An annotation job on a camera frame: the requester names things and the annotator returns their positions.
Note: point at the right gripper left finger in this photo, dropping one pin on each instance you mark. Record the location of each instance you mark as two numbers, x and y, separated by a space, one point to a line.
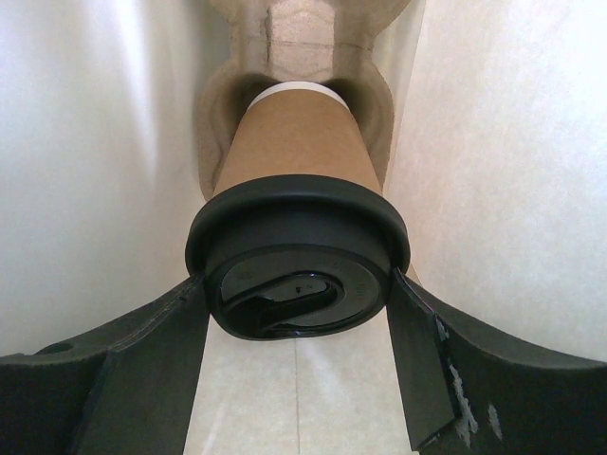
126 387

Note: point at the black plastic cup lid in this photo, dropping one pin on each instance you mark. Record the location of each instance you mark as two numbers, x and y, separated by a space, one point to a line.
296 256

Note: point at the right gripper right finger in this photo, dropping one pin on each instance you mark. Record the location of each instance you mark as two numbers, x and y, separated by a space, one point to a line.
469 388

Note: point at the brown paper coffee cup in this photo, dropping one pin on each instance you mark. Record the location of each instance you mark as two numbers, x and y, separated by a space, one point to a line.
297 128

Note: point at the brown paper bag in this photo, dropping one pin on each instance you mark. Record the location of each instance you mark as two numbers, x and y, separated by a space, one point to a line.
498 169

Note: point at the brown cardboard cup carrier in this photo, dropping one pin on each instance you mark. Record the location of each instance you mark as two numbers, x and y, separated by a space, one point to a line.
364 50

